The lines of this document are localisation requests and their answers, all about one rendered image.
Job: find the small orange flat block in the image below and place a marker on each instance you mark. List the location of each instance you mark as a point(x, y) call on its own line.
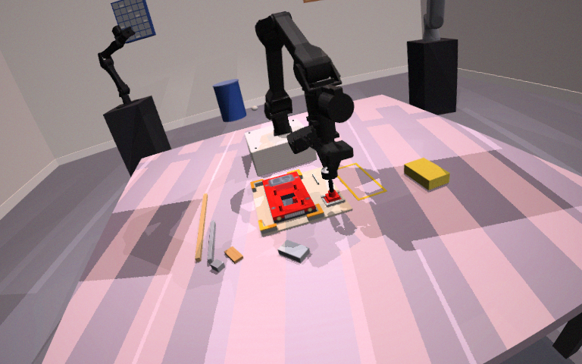
point(233, 254)

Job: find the tan long thin bar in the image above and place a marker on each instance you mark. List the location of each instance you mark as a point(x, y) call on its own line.
point(199, 243)

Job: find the yellow rectangular block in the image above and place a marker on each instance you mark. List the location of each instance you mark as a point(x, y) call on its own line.
point(426, 173)

